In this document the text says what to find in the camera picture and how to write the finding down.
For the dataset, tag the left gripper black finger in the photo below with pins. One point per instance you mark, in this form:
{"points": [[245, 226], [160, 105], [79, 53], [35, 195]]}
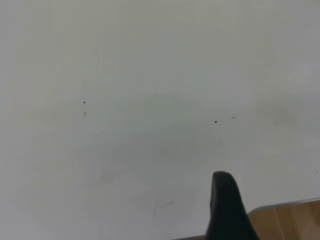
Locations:
{"points": [[225, 212]]}

